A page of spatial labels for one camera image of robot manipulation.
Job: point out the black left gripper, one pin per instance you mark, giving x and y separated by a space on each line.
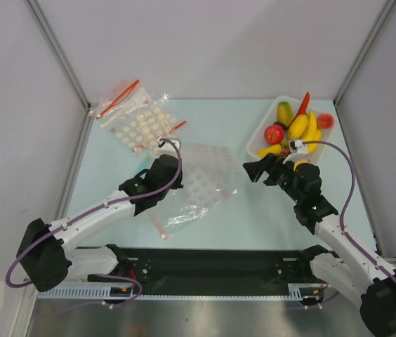
177 183

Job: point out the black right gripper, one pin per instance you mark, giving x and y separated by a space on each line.
272 171

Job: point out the red apple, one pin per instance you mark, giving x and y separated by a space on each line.
274 134

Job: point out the clear bag pink dots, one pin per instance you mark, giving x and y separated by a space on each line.
208 174

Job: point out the red grape bunch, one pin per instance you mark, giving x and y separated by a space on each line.
284 154

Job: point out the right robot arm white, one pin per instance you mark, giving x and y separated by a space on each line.
362 276

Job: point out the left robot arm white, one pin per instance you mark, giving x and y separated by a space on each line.
51 253

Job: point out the clear bag blue zipper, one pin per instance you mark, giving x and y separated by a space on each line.
146 163

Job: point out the clear bag cream dots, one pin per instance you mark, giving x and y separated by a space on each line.
139 121

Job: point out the clear bag red zipper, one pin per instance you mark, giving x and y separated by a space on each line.
117 95

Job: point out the yellow pepper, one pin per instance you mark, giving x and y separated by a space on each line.
273 149

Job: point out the yellow pear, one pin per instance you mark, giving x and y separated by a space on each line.
298 163

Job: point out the dark purple fruit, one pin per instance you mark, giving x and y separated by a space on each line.
283 126

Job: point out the green yellow mango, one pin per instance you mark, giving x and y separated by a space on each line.
285 114

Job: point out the yellow banana bunch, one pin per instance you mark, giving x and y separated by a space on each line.
311 130

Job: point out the red chili pepper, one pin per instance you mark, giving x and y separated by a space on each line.
304 105

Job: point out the red orange peach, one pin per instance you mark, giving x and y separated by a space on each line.
325 121

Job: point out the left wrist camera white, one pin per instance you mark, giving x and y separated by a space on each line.
169 146

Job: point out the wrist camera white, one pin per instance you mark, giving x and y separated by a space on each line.
169 146
298 151

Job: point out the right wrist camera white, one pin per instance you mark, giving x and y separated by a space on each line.
298 151

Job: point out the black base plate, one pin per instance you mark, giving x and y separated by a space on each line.
216 267

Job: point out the grey cable duct rail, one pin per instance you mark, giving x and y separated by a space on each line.
113 292

